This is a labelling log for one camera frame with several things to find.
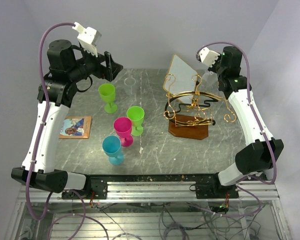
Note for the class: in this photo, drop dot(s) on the aluminium frame rail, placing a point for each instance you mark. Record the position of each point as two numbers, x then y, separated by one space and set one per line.
128 192

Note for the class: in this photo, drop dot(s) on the gold wire glass rack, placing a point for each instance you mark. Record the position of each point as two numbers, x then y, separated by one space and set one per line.
192 120

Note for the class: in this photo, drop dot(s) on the blue wine glass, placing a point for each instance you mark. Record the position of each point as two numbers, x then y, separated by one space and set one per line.
112 147

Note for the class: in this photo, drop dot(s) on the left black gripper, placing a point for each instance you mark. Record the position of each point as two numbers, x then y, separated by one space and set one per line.
109 72

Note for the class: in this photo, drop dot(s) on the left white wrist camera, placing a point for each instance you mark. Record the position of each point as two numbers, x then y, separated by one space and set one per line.
88 38

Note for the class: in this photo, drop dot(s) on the clear glass at back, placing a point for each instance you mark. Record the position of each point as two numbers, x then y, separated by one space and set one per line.
130 81

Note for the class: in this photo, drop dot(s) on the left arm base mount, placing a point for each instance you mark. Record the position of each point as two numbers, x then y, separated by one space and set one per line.
94 188

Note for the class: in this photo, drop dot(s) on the clear glass near left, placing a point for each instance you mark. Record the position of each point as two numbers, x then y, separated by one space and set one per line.
209 78

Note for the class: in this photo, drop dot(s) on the green wine glass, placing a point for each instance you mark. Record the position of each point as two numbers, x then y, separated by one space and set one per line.
107 93
136 114

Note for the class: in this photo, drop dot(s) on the orange picture card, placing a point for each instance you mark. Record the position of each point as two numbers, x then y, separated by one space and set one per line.
77 127

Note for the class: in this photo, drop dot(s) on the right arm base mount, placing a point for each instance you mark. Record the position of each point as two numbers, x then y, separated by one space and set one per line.
208 186

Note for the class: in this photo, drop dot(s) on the gold framed mirror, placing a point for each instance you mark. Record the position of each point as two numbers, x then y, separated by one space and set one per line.
180 77

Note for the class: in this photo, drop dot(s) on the clear glass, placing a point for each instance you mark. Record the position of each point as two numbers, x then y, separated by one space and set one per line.
209 78
130 81

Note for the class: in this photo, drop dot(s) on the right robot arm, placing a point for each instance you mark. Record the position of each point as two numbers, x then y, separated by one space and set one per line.
262 149

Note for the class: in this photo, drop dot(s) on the pink wine glass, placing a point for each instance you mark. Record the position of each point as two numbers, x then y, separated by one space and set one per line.
123 128

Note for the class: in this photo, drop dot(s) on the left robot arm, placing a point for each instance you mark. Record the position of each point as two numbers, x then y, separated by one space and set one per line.
68 65

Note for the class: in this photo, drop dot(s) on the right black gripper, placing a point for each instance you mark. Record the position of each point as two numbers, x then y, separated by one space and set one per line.
213 68

